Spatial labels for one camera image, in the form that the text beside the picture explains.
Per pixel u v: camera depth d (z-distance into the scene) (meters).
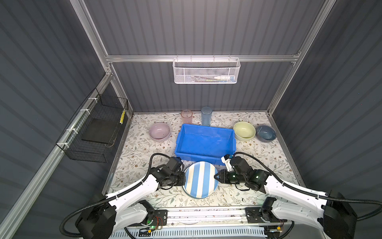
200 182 0.79
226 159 0.75
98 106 0.81
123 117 0.83
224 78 0.89
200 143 1.01
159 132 1.08
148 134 1.02
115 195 0.44
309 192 0.46
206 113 1.07
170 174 0.64
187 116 1.01
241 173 0.62
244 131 1.07
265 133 1.05
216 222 0.73
